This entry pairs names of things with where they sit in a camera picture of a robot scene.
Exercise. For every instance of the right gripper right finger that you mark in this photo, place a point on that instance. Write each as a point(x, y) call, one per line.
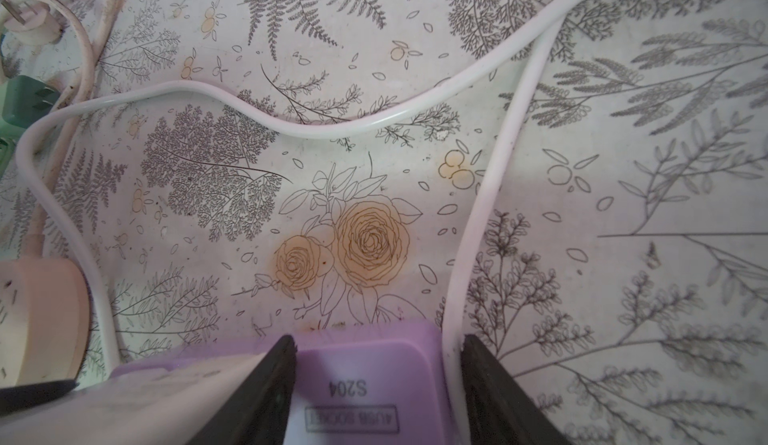
point(499, 410)

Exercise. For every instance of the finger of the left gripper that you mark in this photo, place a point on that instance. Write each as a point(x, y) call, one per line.
point(22, 397)

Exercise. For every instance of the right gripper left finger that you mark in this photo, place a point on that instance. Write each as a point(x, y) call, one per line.
point(258, 410)

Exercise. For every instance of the round pink power socket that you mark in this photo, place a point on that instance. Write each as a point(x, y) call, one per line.
point(45, 317)

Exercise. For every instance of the light green usb charger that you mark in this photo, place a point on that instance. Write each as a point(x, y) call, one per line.
point(24, 100)

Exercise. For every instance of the purple white power strip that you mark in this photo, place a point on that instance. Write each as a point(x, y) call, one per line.
point(371, 384)

